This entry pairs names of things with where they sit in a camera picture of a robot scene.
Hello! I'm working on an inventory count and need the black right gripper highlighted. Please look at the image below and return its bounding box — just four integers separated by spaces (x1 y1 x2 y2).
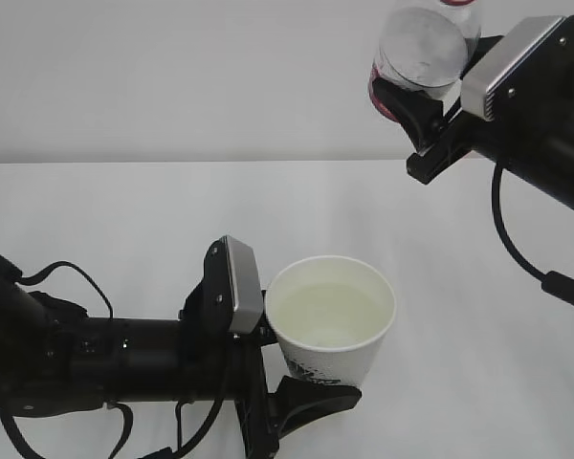
370 35 508 186

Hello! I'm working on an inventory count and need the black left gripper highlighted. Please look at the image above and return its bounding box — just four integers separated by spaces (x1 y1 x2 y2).
171 291 362 458

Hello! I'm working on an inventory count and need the clear water bottle red label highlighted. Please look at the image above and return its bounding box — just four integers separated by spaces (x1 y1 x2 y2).
369 0 483 99

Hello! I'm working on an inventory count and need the white paper cup green logo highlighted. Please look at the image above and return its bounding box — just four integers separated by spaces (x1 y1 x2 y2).
265 255 397 387

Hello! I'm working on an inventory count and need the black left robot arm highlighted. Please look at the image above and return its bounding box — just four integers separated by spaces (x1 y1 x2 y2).
0 249 362 458

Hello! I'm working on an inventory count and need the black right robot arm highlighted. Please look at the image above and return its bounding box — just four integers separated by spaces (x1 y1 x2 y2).
368 36 574 210

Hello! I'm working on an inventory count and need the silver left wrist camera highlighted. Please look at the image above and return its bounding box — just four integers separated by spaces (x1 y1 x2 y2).
178 234 264 355

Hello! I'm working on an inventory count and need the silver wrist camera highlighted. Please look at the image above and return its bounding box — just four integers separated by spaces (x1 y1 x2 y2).
178 234 264 355
460 14 574 121

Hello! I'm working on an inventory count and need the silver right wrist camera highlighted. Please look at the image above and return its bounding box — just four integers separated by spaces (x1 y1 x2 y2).
460 14 574 121

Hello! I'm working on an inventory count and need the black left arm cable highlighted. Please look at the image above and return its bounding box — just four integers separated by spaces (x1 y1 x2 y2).
0 260 221 459

